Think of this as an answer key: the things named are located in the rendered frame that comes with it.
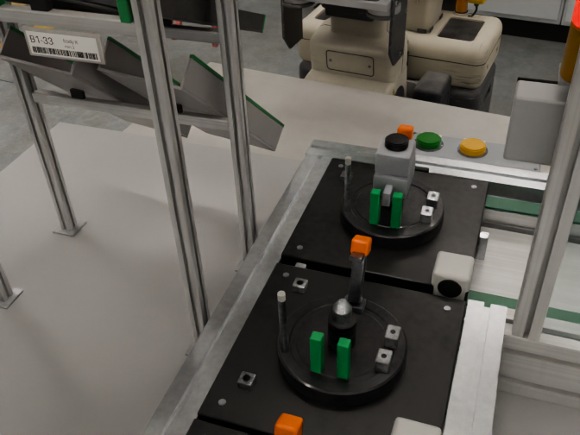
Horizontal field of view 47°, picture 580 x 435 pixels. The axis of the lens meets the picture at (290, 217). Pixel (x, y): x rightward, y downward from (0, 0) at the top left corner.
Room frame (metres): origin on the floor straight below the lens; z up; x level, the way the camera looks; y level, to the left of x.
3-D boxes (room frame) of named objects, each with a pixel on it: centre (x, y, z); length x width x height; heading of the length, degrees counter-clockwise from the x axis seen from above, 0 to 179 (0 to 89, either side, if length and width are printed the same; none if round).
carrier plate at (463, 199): (0.72, -0.14, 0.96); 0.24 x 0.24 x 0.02; 69
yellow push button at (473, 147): (0.90, -0.30, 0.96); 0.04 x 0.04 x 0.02
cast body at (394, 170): (0.71, -0.14, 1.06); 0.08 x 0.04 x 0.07; 160
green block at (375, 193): (0.69, -0.11, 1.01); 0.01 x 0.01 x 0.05; 69
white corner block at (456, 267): (0.60, -0.20, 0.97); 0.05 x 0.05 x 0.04; 69
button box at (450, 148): (0.90, -0.30, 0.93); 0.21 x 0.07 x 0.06; 69
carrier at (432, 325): (0.49, -0.05, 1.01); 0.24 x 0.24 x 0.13; 69
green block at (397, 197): (0.68, -0.14, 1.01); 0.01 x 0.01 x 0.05; 69
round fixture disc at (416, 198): (0.72, -0.14, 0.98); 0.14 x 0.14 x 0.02
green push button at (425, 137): (0.92, -0.23, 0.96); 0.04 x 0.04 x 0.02
